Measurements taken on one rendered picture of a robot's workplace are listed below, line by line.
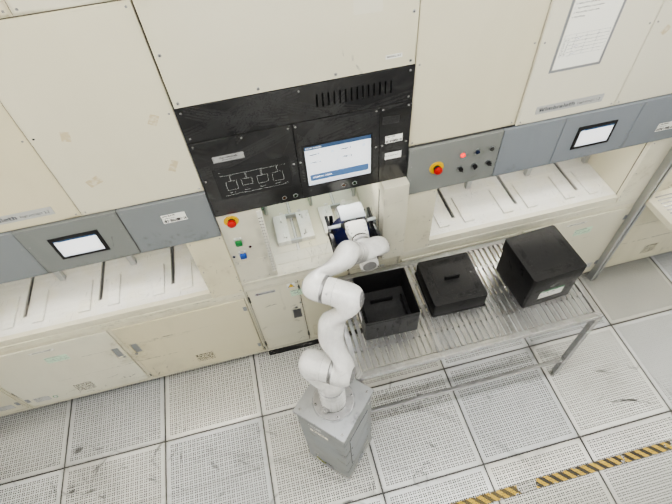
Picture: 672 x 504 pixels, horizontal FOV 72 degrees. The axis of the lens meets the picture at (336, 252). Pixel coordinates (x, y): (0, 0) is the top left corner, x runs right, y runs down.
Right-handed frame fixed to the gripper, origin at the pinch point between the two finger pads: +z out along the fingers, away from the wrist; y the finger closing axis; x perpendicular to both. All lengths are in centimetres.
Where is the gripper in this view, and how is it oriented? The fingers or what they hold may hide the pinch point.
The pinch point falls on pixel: (351, 214)
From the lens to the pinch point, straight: 221.5
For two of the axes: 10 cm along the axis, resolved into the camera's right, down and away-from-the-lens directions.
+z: -2.4, -7.6, 6.1
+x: -0.5, -6.1, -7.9
